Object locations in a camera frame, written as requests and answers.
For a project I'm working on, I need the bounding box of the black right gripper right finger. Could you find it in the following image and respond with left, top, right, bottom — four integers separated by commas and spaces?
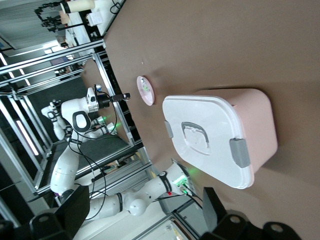
202, 186, 305, 240

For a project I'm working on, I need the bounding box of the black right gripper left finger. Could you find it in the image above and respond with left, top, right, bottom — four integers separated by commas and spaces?
0, 185, 90, 240

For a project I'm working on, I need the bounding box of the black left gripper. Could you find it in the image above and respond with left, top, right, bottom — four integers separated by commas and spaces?
96, 93, 127, 109

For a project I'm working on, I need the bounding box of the pink round plate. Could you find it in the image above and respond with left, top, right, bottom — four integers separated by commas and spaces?
136, 74, 156, 106

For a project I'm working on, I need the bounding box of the pink storage box white lid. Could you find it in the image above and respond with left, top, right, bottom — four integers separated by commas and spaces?
162, 87, 279, 190

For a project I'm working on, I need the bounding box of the cream cylinder black band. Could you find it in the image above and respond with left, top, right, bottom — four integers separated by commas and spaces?
59, 0, 96, 14

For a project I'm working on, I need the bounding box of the grey corrugated curtain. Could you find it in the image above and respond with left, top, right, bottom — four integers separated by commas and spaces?
0, 0, 59, 49

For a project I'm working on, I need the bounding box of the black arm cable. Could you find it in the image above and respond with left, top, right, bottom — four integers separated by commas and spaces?
66, 91, 118, 201

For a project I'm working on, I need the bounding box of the aluminium frame cage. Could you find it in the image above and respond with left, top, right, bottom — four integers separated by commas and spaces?
0, 39, 153, 196

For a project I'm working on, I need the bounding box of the green push button switch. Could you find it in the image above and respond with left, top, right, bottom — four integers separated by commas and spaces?
139, 77, 150, 93

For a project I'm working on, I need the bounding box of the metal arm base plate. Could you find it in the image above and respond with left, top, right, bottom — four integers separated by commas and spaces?
171, 157, 201, 201

